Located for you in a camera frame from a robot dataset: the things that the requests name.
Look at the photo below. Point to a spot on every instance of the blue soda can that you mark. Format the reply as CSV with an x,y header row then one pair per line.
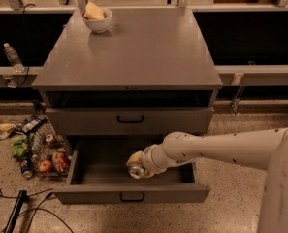
x,y
26,168

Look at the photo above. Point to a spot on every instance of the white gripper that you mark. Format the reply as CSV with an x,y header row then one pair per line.
x,y
147,159

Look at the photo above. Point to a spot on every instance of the green soda can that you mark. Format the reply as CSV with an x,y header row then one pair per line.
x,y
136,170

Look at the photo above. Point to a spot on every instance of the red apple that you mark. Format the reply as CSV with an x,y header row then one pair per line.
x,y
45,166

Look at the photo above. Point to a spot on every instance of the grey upper drawer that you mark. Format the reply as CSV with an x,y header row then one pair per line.
x,y
122,121

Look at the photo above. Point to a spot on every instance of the white ceramic bowl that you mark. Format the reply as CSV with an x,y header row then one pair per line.
x,y
102,25

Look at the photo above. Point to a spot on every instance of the grey drawer cabinet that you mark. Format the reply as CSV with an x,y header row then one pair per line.
x,y
148,58

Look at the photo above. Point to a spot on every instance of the black floor stand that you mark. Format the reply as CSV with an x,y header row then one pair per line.
x,y
20,200

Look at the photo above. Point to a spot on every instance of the dark blue snack bag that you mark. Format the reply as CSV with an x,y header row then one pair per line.
x,y
29,124

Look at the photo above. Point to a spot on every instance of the yellow snack bag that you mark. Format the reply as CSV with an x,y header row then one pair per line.
x,y
0,130

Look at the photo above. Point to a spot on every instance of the wire mesh basket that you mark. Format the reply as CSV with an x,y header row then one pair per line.
x,y
40,151

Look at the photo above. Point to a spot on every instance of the clear plastic water bottle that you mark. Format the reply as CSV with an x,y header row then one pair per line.
x,y
13,58

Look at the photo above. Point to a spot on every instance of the brown can in basket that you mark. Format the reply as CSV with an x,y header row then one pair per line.
x,y
50,140

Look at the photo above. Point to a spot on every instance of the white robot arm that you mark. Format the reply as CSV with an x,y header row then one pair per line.
x,y
266,150

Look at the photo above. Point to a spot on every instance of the red green snack bag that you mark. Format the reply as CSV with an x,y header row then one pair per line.
x,y
60,161

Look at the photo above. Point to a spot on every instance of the yellow sponge in bowl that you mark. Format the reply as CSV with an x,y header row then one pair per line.
x,y
93,12

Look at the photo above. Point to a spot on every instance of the open grey lower drawer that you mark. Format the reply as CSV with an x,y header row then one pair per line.
x,y
98,175

